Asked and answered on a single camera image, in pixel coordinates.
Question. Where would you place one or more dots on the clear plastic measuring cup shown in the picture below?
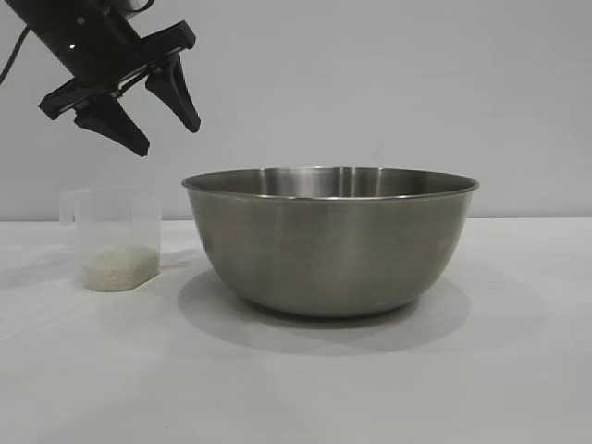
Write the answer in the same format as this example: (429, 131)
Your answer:
(118, 217)

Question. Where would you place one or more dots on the stainless steel mixing bowl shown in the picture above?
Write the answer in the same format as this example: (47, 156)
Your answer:
(330, 250)

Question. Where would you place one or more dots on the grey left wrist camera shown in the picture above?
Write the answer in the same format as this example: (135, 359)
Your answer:
(133, 7)

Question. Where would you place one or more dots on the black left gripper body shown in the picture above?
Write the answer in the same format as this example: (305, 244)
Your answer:
(90, 39)

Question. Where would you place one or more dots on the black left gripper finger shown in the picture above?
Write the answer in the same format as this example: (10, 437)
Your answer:
(179, 92)
(115, 122)

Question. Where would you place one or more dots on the white rice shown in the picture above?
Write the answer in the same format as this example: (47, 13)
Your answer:
(120, 268)

